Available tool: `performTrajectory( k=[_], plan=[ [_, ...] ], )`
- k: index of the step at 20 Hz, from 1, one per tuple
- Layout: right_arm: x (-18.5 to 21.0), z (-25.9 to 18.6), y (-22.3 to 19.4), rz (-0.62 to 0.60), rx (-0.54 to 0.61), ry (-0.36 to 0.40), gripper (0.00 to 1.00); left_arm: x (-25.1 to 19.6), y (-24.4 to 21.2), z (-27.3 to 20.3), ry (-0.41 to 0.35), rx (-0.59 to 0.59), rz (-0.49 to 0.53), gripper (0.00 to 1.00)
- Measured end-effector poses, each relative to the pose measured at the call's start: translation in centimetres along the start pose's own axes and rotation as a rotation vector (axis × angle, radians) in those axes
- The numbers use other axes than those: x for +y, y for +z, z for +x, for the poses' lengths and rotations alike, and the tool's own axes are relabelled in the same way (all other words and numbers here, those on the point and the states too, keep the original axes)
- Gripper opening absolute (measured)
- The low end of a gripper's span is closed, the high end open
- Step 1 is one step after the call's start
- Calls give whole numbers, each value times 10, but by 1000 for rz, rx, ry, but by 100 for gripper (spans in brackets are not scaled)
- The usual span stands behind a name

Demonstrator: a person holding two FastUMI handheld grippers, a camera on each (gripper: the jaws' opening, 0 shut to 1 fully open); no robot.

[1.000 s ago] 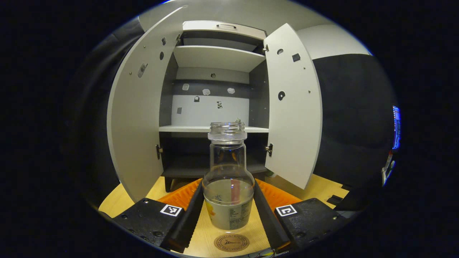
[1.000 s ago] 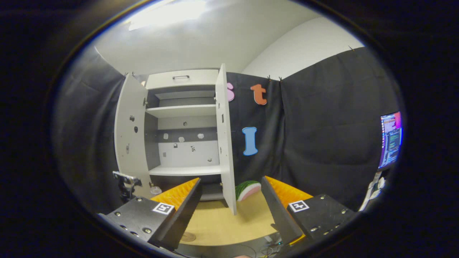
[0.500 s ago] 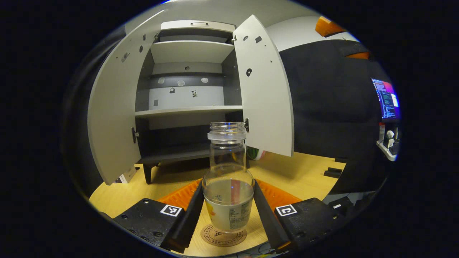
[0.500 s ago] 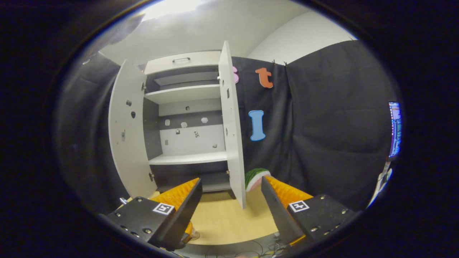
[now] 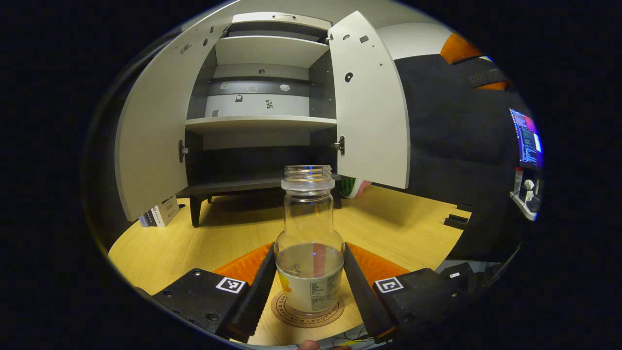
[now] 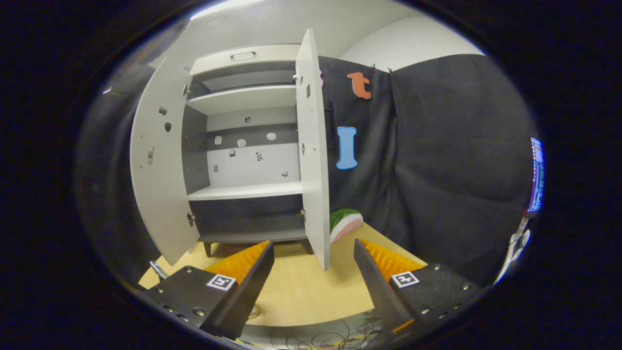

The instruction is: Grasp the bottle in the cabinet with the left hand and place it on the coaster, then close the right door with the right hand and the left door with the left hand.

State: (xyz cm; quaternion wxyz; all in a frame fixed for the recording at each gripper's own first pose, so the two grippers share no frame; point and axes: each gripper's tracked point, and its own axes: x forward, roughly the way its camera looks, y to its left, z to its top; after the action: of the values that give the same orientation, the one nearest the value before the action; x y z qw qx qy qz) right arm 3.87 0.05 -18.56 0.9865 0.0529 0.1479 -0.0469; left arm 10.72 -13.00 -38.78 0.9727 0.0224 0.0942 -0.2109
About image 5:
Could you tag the small red capped bottle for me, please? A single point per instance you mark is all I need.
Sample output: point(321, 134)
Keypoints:
point(518, 181)

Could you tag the small black block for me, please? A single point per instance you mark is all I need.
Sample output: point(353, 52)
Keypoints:
point(456, 222)
point(465, 207)

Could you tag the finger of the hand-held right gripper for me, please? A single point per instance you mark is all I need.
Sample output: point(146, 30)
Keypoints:
point(488, 77)
point(459, 48)

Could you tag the white grey cabinet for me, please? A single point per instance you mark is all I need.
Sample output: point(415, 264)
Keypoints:
point(262, 124)

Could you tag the small white figurine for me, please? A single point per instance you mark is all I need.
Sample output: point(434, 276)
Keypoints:
point(528, 189)

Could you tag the round brown coaster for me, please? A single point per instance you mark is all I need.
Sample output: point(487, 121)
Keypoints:
point(286, 315)

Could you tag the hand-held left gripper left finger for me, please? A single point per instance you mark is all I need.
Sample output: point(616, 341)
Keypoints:
point(252, 301)

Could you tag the computer monitor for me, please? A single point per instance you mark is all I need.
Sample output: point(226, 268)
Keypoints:
point(527, 138)

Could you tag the white cabinet drawer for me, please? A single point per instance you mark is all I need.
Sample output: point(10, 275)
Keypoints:
point(257, 18)

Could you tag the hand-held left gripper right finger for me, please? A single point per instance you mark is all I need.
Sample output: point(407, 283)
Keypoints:
point(367, 301)

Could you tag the black backdrop cloth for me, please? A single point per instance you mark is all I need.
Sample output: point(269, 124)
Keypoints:
point(461, 146)

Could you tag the watermelon slice toy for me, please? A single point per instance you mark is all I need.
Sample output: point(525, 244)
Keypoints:
point(357, 187)

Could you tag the clear glass bottle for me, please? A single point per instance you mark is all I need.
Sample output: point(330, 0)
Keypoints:
point(308, 272)

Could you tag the white side shelf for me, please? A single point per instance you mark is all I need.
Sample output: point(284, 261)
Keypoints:
point(522, 206)

